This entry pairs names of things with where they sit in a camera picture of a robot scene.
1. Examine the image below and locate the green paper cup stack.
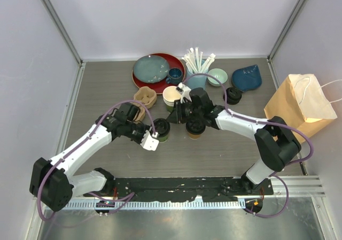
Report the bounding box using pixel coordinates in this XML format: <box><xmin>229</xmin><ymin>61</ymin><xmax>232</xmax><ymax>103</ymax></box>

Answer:
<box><xmin>162</xmin><ymin>86</ymin><xmax>181</xmax><ymax>113</ymax></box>

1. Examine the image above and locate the black lid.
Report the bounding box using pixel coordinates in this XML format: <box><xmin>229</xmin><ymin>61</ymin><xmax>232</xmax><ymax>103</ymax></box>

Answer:
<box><xmin>185</xmin><ymin>119</ymin><xmax>206</xmax><ymax>135</ymax></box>
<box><xmin>153</xmin><ymin>118</ymin><xmax>170</xmax><ymax>137</ymax></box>

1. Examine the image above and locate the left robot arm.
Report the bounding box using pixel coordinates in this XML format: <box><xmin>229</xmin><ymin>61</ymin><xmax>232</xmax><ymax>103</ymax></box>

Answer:
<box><xmin>29</xmin><ymin>100</ymin><xmax>159</xmax><ymax>213</ymax></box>

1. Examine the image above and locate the dark blue leaf plate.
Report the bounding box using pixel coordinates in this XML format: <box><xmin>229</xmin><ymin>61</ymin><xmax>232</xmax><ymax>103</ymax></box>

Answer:
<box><xmin>231</xmin><ymin>64</ymin><xmax>262</xmax><ymax>92</ymax></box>

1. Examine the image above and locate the red round tray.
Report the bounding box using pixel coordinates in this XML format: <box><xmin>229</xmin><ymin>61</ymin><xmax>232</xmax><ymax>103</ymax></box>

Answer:
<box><xmin>132</xmin><ymin>53</ymin><xmax>186</xmax><ymax>94</ymax></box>

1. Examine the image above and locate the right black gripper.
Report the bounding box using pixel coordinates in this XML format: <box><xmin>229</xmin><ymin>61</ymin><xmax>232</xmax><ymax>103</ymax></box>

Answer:
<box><xmin>166</xmin><ymin>99</ymin><xmax>203</xmax><ymax>125</ymax></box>

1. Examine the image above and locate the single brown paper cup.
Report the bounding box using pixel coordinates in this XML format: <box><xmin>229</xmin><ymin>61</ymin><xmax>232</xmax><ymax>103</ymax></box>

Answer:
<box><xmin>188</xmin><ymin>132</ymin><xmax>202</xmax><ymax>140</ymax></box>

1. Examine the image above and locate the stack of black lids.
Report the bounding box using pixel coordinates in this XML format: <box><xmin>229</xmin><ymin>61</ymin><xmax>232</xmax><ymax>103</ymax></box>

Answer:
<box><xmin>223</xmin><ymin>87</ymin><xmax>242</xmax><ymax>105</ymax></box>

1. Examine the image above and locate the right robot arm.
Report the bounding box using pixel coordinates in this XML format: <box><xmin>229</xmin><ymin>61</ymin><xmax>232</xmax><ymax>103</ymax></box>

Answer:
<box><xmin>167</xmin><ymin>83</ymin><xmax>301</xmax><ymax>195</ymax></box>

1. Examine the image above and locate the aluminium front rail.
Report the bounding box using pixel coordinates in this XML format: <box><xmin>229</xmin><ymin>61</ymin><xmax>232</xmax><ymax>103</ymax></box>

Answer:
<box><xmin>61</xmin><ymin>176</ymin><xmax>325</xmax><ymax>214</ymax></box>

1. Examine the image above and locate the grey-blue ceramic plate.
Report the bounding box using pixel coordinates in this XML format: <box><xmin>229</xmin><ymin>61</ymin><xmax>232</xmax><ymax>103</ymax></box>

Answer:
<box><xmin>133</xmin><ymin>55</ymin><xmax>170</xmax><ymax>83</ymax></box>

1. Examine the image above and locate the mint green ceramic bowl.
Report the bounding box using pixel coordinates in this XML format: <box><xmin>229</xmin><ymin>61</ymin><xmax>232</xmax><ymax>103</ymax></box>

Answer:
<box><xmin>207</xmin><ymin>68</ymin><xmax>228</xmax><ymax>87</ymax></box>

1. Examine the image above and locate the cardboard cup carrier tray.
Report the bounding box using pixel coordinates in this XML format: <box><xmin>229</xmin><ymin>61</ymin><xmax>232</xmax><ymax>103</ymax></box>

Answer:
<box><xmin>133</xmin><ymin>86</ymin><xmax>157</xmax><ymax>121</ymax></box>

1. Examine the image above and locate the brown paper takeout bag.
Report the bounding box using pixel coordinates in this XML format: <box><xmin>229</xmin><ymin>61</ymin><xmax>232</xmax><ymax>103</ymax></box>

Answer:
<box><xmin>264</xmin><ymin>74</ymin><xmax>341</xmax><ymax>138</ymax></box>

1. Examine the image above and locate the dark blue ceramic mug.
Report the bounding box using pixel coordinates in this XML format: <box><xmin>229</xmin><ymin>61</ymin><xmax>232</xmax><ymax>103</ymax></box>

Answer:
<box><xmin>166</xmin><ymin>68</ymin><xmax>183</xmax><ymax>85</ymax></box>

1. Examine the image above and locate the single green paper cup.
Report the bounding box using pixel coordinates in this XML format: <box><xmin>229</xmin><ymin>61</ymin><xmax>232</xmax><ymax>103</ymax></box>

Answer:
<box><xmin>158</xmin><ymin>134</ymin><xmax>169</xmax><ymax>143</ymax></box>

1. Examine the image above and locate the light blue straw holder cup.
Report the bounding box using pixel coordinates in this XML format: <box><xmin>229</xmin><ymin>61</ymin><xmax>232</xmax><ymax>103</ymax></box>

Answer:
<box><xmin>185</xmin><ymin>63</ymin><xmax>207</xmax><ymax>89</ymax></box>

